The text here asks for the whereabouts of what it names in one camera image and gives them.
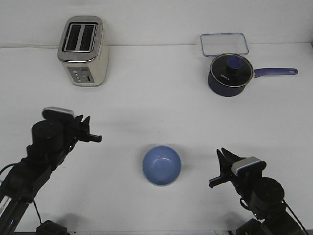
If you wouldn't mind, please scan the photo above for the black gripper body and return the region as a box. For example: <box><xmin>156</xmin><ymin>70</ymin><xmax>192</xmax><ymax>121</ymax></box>
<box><xmin>209</xmin><ymin>173</ymin><xmax>246</xmax><ymax>195</ymax></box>
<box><xmin>65</xmin><ymin>118</ymin><xmax>102</xmax><ymax>147</ymax></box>

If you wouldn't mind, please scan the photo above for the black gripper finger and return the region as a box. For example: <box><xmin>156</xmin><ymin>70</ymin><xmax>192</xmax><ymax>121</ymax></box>
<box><xmin>221</xmin><ymin>147</ymin><xmax>243</xmax><ymax>174</ymax></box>
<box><xmin>74</xmin><ymin>115</ymin><xmax>84</xmax><ymax>127</ymax></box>
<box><xmin>217</xmin><ymin>149</ymin><xmax>227</xmax><ymax>177</ymax></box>
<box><xmin>79</xmin><ymin>116</ymin><xmax>90</xmax><ymax>135</ymax></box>

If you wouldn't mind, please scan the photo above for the blue bowl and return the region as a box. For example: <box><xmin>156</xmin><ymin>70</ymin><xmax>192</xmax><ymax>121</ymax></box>
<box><xmin>142</xmin><ymin>145</ymin><xmax>182</xmax><ymax>187</ymax></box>

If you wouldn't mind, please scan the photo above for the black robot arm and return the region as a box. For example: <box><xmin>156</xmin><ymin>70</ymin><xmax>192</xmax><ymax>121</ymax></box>
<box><xmin>209</xmin><ymin>148</ymin><xmax>308</xmax><ymax>235</ymax></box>
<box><xmin>0</xmin><ymin>115</ymin><xmax>102</xmax><ymax>235</ymax></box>

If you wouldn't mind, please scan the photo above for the dark blue saucepan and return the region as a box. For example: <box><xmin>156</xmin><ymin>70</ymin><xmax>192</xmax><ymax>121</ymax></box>
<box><xmin>208</xmin><ymin>68</ymin><xmax>298</xmax><ymax>97</ymax></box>

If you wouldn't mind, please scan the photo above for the silver two-slot toaster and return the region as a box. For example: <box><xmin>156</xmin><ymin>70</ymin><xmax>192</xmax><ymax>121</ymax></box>
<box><xmin>57</xmin><ymin>16</ymin><xmax>110</xmax><ymax>87</ymax></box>

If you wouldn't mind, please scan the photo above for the glass pot lid blue knob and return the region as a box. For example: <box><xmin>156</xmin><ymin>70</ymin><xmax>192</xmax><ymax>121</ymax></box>
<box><xmin>210</xmin><ymin>53</ymin><xmax>253</xmax><ymax>87</ymax></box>

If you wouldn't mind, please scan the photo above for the clear blue-rimmed container lid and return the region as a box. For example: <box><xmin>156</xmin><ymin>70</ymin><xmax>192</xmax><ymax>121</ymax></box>
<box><xmin>200</xmin><ymin>32</ymin><xmax>249</xmax><ymax>57</ymax></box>

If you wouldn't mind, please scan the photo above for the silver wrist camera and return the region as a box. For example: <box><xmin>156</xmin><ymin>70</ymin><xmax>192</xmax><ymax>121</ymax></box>
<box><xmin>231</xmin><ymin>157</ymin><xmax>267</xmax><ymax>176</ymax></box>
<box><xmin>42</xmin><ymin>106</ymin><xmax>74</xmax><ymax>119</ymax></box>

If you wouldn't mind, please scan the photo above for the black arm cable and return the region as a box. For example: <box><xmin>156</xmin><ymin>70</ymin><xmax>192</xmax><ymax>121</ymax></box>
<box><xmin>281</xmin><ymin>199</ymin><xmax>309</xmax><ymax>233</ymax></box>
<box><xmin>0</xmin><ymin>164</ymin><xmax>43</xmax><ymax>225</ymax></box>

